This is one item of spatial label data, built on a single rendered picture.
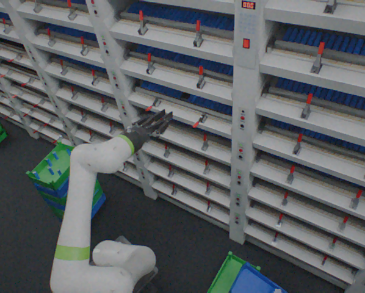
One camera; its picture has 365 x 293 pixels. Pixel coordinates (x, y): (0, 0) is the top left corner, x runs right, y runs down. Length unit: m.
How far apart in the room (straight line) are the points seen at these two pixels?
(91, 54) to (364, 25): 1.24
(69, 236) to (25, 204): 1.57
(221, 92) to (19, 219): 1.87
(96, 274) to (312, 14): 1.04
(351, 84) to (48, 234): 2.07
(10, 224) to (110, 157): 1.69
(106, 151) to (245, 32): 0.59
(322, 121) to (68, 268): 1.00
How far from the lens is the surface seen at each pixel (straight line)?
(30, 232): 2.51
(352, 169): 1.32
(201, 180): 1.90
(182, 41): 1.26
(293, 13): 1.01
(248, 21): 1.06
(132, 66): 1.53
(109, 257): 1.53
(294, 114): 1.20
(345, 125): 1.19
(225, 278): 2.01
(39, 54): 2.14
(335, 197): 1.46
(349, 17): 0.99
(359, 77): 1.09
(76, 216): 1.15
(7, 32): 2.30
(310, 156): 1.32
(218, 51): 1.18
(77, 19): 1.66
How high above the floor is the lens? 1.87
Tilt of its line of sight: 45 degrees down
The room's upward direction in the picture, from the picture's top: 8 degrees counter-clockwise
